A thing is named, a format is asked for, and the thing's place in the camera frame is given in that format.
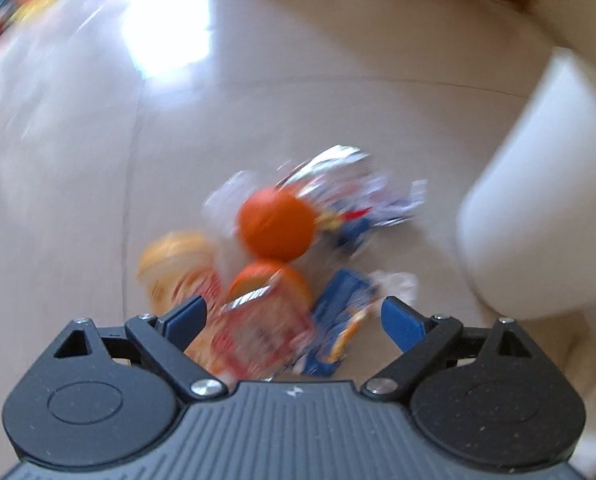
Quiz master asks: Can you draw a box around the white plastic bucket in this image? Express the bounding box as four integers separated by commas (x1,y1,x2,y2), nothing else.
455,46,596,321

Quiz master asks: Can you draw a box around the red and white snack packet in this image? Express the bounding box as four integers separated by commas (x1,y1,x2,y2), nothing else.
198,272,319,381

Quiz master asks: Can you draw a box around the blue snack packet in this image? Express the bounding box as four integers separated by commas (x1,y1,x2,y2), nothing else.
293,267,379,377

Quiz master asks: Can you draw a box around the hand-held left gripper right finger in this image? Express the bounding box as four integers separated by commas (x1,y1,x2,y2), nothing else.
362,296,544,402

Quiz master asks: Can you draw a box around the clear plastic bag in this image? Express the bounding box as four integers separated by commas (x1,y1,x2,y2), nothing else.
203,170,259,261

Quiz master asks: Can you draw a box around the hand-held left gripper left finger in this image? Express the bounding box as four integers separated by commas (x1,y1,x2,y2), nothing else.
52,295,229,402

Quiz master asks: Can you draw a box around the yellow cup with white lid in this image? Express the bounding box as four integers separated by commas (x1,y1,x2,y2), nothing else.
136,230,223,361

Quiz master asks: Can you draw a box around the white crumpled tissue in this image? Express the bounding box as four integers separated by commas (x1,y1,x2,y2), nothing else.
370,271,421,306

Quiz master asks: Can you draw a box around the orange tangerine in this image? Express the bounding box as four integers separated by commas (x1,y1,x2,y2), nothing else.
236,186,316,262
228,260,313,311

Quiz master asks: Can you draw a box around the silver and blue wrapper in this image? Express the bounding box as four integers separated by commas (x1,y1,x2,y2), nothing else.
278,145,429,256

